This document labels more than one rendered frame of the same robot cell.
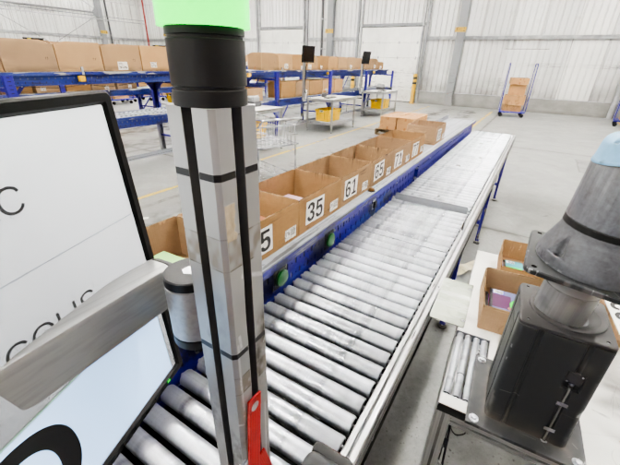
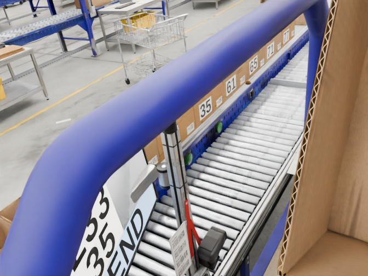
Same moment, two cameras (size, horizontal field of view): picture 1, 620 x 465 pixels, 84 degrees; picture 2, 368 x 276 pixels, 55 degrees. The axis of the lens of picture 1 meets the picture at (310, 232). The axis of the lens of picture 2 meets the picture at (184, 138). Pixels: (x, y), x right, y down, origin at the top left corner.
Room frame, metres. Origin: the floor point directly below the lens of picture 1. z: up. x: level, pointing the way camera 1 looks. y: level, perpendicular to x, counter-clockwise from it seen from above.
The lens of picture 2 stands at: (-0.61, -0.05, 2.03)
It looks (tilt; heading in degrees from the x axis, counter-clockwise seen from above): 31 degrees down; 6
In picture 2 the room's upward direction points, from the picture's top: 8 degrees counter-clockwise
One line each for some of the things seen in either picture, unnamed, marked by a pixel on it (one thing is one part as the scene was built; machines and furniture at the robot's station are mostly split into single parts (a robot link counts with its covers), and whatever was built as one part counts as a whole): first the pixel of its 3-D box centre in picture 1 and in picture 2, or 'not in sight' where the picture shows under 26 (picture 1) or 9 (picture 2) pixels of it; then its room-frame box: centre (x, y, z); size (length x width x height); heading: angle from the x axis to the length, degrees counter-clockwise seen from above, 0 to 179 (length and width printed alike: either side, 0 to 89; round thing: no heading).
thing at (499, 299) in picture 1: (508, 307); not in sight; (1.03, -0.75, 0.78); 0.19 x 0.14 x 0.02; 154
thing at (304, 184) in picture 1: (296, 198); (191, 101); (1.60, 0.07, 0.96); 0.39 x 0.29 x 0.17; 149
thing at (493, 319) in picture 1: (539, 310); not in sight; (0.99, -0.83, 0.80); 0.38 x 0.28 x 0.10; 64
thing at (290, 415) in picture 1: (264, 399); (187, 229); (0.65, 0.11, 0.72); 0.52 x 0.05 x 0.05; 59
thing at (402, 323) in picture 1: (347, 303); (233, 170); (1.10, -0.16, 0.72); 0.52 x 0.05 x 0.05; 59
